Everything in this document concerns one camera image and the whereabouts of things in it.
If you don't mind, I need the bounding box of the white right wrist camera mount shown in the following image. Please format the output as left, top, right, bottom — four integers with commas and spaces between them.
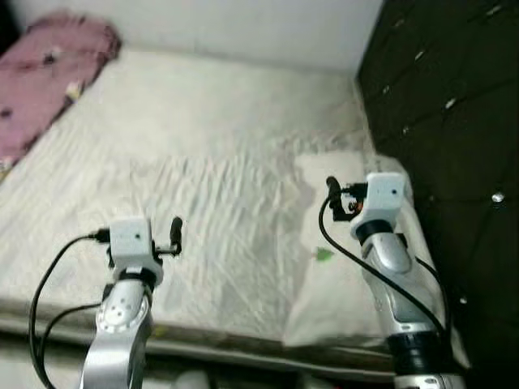
350, 171, 409, 241

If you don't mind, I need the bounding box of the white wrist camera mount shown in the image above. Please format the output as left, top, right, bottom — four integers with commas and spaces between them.
350, 171, 409, 241
107, 216, 164, 281

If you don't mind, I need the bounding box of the white quilted mattress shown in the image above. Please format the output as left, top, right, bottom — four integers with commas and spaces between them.
0, 47, 384, 359

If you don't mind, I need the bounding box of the purple printed blanket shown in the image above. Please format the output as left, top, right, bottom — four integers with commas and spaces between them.
0, 11, 123, 169

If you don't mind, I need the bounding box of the white pillow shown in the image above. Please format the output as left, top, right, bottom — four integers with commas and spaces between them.
281, 152, 469, 367

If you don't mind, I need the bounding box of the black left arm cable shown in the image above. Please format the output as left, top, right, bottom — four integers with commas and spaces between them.
28, 229, 111, 389

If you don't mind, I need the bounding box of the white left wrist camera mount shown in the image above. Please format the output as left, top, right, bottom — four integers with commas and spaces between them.
107, 216, 164, 281

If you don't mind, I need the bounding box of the dark bed frame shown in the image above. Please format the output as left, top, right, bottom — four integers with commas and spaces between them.
0, 323, 392, 383

